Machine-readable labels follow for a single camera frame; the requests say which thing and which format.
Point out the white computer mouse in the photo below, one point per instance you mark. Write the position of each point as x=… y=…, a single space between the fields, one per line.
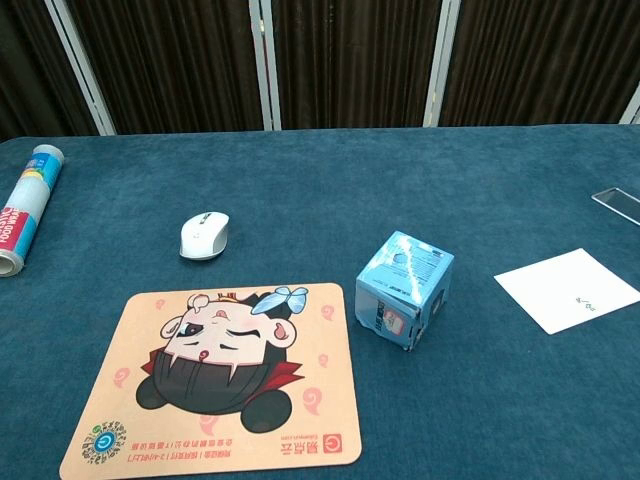
x=202 y=237

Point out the light blue cardboard box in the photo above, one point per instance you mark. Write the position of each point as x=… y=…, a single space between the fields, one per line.
x=400 y=285

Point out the cartoon print mouse pad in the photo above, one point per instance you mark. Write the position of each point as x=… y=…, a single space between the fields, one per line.
x=220 y=385

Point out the plastic bag tube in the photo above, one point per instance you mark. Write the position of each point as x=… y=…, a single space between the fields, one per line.
x=27 y=205

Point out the dark folding screen panels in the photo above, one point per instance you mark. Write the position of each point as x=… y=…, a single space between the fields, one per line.
x=345 y=60

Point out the white paper card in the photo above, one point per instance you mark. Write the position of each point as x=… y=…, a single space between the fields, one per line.
x=570 y=287

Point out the clear glass slide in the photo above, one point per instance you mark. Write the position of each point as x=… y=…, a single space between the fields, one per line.
x=620 y=202

